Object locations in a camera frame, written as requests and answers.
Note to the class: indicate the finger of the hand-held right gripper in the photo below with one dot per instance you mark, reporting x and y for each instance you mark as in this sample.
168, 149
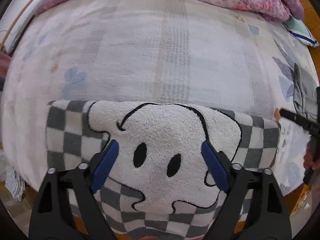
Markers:
297, 118

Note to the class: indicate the wooden headboard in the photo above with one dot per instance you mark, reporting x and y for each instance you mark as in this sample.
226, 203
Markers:
315, 53

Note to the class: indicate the pink hanging cloth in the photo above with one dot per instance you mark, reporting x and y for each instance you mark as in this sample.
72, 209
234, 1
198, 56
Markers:
4, 65

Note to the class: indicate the folded grey cloth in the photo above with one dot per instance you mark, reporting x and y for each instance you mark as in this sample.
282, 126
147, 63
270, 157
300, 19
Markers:
303, 87

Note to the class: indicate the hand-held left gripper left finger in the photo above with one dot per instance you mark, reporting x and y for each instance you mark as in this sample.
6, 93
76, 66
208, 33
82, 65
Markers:
105, 167

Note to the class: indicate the green white striped cloth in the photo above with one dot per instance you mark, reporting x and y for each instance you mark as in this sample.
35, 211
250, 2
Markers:
298, 28

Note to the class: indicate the person's right hand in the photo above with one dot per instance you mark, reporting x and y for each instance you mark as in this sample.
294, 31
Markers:
312, 155

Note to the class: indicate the grey white checkered cardigan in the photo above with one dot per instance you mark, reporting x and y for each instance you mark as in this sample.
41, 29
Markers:
162, 130

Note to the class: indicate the pale floral bed sheet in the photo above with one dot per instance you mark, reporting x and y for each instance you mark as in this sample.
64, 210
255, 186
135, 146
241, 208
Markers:
150, 55

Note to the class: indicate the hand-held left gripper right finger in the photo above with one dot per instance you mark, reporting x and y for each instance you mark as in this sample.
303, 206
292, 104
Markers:
215, 167

